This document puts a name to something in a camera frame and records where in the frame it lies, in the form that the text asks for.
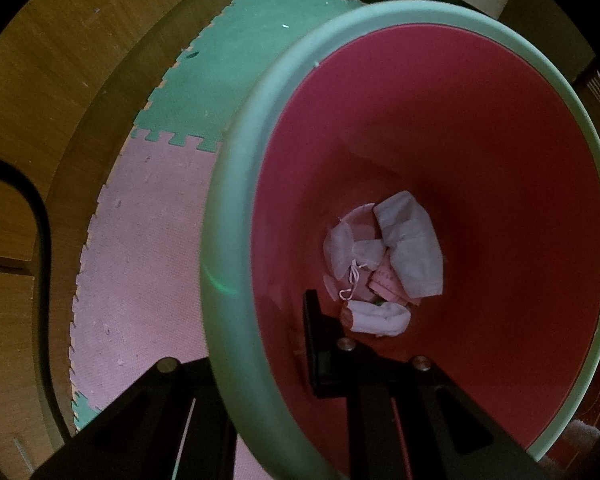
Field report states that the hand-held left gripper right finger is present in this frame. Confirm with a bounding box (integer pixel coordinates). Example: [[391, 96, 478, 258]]
[[302, 289, 546, 480]]

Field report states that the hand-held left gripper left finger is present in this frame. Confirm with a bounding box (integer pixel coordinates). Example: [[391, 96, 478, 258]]
[[30, 356, 238, 480]]

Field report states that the pink wrapper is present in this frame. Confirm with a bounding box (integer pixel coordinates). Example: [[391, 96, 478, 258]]
[[367, 262, 411, 306]]

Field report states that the white face mask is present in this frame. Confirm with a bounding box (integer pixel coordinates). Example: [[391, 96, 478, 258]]
[[323, 203, 383, 303]]

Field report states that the white wipe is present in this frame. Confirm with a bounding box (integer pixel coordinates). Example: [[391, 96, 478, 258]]
[[374, 191, 445, 297]]

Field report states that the pink bin with green rim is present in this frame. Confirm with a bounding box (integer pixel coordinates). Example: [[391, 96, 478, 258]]
[[200, 1, 600, 480]]

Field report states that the green foam mat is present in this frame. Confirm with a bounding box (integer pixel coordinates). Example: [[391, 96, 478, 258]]
[[72, 390, 103, 433], [132, 0, 368, 153]]

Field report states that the pink foam mat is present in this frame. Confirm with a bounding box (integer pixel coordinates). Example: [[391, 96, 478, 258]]
[[68, 127, 261, 480]]

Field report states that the pale fuzzy cloth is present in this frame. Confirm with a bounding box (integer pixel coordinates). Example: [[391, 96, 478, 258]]
[[550, 410, 600, 461]]

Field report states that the black cable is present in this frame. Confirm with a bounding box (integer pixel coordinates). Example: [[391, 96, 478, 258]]
[[0, 157, 68, 443]]

